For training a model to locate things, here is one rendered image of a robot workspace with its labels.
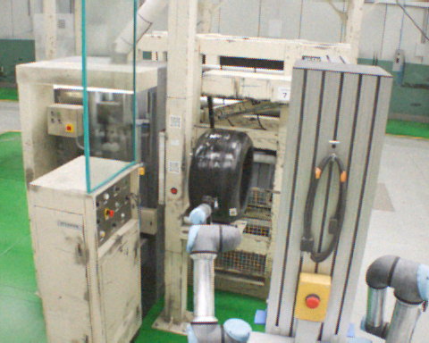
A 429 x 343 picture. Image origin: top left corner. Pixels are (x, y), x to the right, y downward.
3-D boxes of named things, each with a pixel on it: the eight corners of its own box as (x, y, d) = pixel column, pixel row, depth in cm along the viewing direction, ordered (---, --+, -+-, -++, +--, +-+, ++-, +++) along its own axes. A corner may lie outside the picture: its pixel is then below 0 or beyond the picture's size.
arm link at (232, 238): (248, 225, 195) (232, 221, 244) (222, 225, 194) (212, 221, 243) (248, 253, 194) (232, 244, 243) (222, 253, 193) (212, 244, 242)
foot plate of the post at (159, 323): (151, 327, 324) (151, 322, 322) (164, 307, 348) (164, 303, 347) (186, 336, 317) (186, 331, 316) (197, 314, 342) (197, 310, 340)
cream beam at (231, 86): (200, 96, 295) (201, 72, 290) (211, 90, 318) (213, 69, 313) (295, 104, 280) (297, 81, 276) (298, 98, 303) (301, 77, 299)
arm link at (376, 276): (358, 262, 160) (356, 336, 189) (388, 271, 154) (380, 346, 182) (371, 240, 166) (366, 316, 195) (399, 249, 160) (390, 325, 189)
